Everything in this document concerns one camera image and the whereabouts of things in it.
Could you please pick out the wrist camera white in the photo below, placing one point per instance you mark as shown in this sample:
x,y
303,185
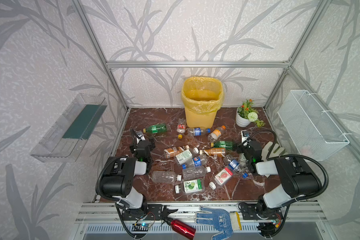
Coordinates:
x,y
139,136
244,135

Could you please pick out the green lime label bottle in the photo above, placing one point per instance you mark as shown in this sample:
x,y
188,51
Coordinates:
x,y
190,187

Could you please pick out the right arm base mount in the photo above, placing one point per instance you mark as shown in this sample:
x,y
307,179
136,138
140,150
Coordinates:
x,y
252,210

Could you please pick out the blue label bottle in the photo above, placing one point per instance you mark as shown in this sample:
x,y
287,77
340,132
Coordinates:
x,y
198,131
239,168

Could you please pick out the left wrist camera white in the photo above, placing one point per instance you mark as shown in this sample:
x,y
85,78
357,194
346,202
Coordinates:
x,y
139,136

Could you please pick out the white wire mesh basket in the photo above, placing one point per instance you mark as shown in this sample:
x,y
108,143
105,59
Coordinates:
x,y
312,130

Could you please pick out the clear ribbed bottle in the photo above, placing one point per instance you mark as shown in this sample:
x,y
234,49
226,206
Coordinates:
x,y
195,173

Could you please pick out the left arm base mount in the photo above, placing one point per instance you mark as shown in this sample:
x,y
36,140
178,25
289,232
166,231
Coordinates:
x,y
147,212

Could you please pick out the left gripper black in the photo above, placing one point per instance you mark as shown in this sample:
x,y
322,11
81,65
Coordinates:
x,y
139,144

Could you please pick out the green bottle yellow cap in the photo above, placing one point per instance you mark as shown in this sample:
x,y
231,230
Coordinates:
x,y
228,145

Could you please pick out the potted plant white pot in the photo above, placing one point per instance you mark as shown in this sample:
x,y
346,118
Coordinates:
x,y
247,114

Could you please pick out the pepsi label bottle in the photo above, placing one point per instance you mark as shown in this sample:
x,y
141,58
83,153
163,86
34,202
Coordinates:
x,y
198,161

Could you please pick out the clear acrylic wall shelf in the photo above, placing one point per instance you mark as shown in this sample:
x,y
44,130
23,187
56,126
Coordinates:
x,y
65,140

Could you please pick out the small red label bottle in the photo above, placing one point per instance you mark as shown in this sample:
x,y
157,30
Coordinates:
x,y
181,127

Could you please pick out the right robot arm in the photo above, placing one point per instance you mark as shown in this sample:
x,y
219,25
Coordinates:
x,y
301,177

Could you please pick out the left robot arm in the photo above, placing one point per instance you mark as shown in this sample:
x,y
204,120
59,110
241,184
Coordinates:
x,y
115,182

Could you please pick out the orange cap clear bottle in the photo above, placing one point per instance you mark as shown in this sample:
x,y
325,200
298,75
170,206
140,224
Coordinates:
x,y
216,134

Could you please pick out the clear crushed bottle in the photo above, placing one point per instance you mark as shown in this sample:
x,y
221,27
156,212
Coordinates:
x,y
167,177

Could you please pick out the blue dotted work glove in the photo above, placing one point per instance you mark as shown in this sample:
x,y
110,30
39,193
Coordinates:
x,y
219,219

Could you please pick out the amber tea bottle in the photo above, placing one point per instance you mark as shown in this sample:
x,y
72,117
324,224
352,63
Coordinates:
x,y
214,152

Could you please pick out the red metal flask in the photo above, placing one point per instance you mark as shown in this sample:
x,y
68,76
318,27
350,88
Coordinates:
x,y
177,225

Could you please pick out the green white label bottle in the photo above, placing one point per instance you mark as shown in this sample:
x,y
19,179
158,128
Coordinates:
x,y
186,155

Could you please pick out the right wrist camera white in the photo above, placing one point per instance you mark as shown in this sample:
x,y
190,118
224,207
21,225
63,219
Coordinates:
x,y
244,135

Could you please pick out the small circuit board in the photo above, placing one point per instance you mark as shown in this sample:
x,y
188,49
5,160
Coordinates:
x,y
143,226

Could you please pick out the yellow trash bin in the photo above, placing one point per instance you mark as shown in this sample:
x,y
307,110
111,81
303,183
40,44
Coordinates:
x,y
202,98

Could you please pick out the yellow sponge pad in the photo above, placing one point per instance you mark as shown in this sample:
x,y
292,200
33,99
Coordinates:
x,y
235,221

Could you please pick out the red pink label bottle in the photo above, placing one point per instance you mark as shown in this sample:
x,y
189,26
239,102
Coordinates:
x,y
221,178

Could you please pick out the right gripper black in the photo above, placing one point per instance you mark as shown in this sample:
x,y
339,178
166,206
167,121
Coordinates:
x,y
244,147

